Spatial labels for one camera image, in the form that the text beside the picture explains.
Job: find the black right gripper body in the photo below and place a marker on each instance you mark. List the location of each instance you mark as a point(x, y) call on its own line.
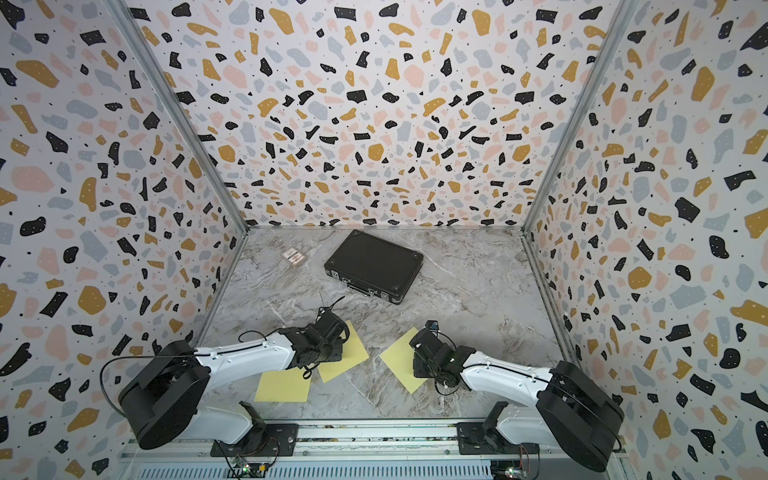
point(426, 372)

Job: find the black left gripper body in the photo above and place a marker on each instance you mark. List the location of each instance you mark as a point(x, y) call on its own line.
point(333, 353)

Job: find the yellow square paper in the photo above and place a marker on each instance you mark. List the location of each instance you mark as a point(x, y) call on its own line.
point(353, 354)
point(399, 359)
point(286, 386)

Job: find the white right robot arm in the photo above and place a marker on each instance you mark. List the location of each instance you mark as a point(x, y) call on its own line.
point(559, 406)

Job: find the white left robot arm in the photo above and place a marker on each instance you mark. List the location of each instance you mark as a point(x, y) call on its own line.
point(164, 401)

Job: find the playing card box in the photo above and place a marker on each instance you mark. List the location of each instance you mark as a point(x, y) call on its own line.
point(294, 256)

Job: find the black hard carrying case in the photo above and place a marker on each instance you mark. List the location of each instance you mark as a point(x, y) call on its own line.
point(374, 266)

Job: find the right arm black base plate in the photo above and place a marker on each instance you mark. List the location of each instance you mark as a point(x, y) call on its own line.
point(474, 439)

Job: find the aluminium mounting rail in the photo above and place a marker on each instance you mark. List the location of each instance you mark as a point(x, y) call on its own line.
point(362, 449)

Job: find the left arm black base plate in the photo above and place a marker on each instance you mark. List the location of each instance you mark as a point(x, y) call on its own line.
point(269, 440)

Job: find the aluminium corner post left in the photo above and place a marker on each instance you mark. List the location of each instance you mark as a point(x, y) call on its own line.
point(122, 17)

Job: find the aluminium corner post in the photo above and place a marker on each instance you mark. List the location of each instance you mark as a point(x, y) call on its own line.
point(122, 17)
point(614, 33)

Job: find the aluminium corner post right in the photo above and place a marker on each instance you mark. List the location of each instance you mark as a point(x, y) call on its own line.
point(614, 33)

